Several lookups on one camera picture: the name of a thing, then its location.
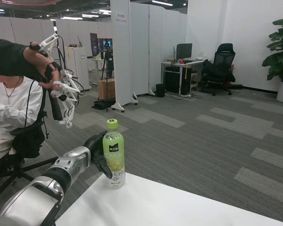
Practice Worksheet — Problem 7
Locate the dark standing display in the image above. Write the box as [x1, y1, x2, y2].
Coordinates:
[90, 32, 99, 57]

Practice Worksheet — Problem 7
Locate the large green leafy plant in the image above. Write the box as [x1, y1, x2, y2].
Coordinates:
[261, 4, 283, 84]

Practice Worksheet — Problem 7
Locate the black bag on floor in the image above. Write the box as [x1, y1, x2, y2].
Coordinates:
[92, 98, 116, 110]

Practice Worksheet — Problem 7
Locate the green drink bottle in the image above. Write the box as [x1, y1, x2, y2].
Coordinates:
[102, 119, 126, 189]

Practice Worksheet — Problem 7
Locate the lit computer screen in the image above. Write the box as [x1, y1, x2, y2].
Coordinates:
[98, 38, 113, 51]

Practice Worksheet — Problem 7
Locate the black trash bin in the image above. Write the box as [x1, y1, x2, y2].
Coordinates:
[155, 83, 166, 97]

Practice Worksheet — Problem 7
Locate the white folding partition wall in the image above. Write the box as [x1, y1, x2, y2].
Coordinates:
[129, 2, 188, 97]

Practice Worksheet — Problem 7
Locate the black computer monitor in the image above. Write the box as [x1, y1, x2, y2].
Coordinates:
[176, 43, 193, 62]

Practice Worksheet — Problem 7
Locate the black camera tripod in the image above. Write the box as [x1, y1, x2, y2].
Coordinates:
[100, 50, 115, 113]

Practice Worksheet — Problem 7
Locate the white office desk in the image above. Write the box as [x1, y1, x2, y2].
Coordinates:
[161, 60, 212, 95]

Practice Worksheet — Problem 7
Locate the black swivel chair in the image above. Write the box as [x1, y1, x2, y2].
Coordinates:
[0, 113, 59, 201]

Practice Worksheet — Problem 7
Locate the brown cardboard box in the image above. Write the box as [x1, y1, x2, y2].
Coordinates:
[98, 78, 116, 101]

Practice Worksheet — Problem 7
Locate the small wooden shelf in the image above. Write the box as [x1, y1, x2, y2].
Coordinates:
[190, 70, 199, 91]

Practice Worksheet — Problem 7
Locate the white partition panel with sign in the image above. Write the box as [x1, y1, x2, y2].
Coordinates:
[110, 0, 139, 113]

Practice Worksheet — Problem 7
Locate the person hand with finger straps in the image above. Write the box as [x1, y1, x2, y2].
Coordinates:
[23, 41, 63, 98]

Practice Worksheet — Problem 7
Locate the white cabinet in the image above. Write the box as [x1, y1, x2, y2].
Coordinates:
[66, 46, 92, 92]

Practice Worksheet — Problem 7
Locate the black sleeved person forearm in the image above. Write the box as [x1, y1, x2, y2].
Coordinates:
[0, 39, 45, 82]

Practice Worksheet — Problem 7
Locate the black mesh office chair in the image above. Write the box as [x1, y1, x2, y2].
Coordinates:
[200, 43, 243, 96]

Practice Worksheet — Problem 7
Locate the row of white partitions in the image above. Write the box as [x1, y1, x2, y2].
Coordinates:
[0, 16, 113, 57]

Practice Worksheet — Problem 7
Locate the white exoskeleton glove linkage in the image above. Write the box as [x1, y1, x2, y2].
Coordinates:
[37, 32, 81, 129]

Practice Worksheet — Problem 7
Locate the person in white shirt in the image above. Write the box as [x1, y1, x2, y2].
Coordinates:
[0, 75, 44, 170]

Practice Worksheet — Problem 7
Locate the black computer tower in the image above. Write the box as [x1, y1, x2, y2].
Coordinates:
[165, 66, 187, 94]

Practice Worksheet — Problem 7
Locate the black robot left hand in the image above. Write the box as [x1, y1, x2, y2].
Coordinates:
[83, 130, 114, 179]

